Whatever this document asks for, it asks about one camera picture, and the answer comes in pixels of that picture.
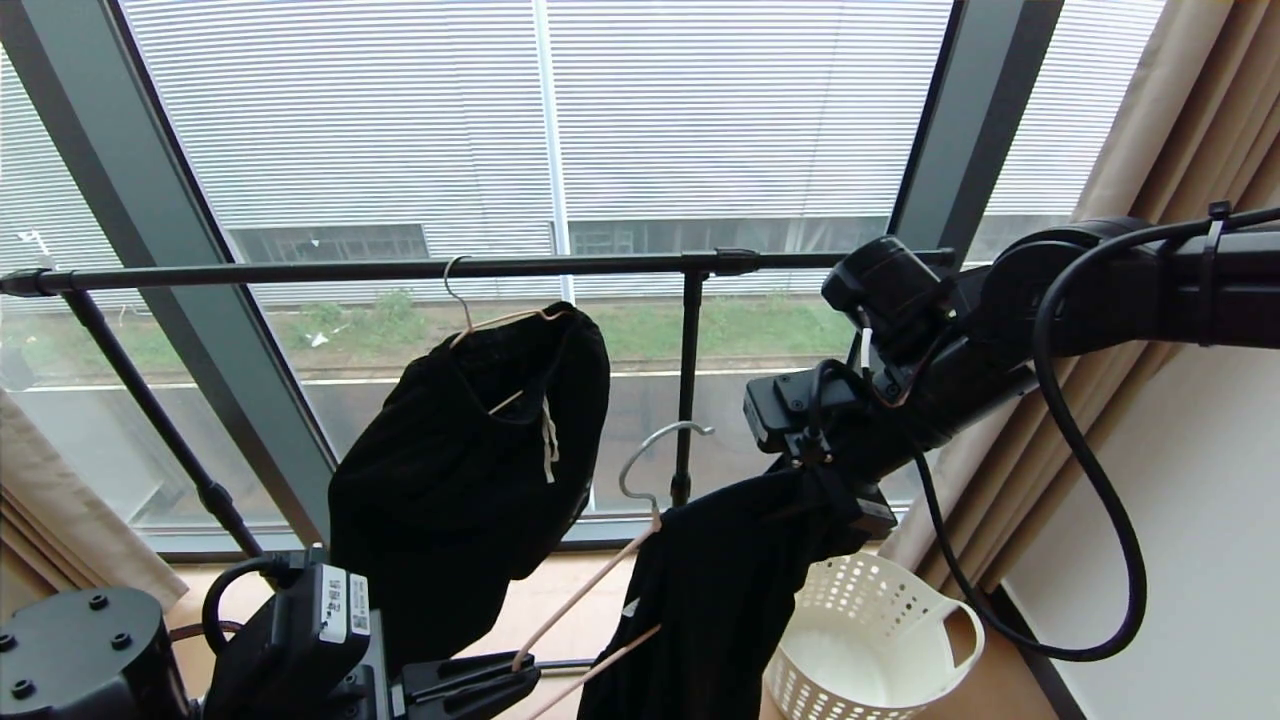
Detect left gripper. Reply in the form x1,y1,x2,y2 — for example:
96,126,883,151
330,640,542,720

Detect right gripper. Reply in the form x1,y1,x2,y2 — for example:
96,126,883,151
780,340,1037,537

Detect pink clothes hanger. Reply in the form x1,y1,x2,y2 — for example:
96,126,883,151
512,421,716,720
443,255,573,416

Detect black shorts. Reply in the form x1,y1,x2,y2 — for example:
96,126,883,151
328,302,612,676

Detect black garment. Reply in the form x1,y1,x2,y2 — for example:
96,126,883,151
578,465,871,720

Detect white laundry basket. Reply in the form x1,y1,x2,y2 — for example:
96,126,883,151
765,553,986,720

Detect black clothes rack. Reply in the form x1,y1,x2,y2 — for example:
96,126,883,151
0,248,956,676

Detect window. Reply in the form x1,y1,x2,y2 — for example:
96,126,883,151
0,0,1166,556

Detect beige curtain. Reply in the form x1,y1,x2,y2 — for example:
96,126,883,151
0,390,189,616
880,0,1280,601

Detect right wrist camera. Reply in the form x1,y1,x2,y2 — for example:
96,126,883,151
743,368,871,459

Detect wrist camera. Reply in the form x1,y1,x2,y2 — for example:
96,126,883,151
205,560,373,720
743,368,871,459

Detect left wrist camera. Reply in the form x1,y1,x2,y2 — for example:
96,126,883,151
205,560,373,720

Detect black cable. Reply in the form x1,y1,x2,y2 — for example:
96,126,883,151
202,555,301,656
912,205,1280,663

